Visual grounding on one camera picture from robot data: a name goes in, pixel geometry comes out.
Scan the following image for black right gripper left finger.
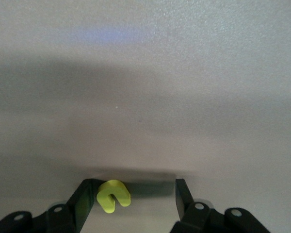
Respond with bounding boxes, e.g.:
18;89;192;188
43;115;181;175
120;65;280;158
0;179;98;233

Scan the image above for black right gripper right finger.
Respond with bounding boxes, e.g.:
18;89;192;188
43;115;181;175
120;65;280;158
174;179;272;233

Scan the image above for yellow lowercase letter u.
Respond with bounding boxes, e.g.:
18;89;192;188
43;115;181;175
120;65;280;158
96;180;131;214

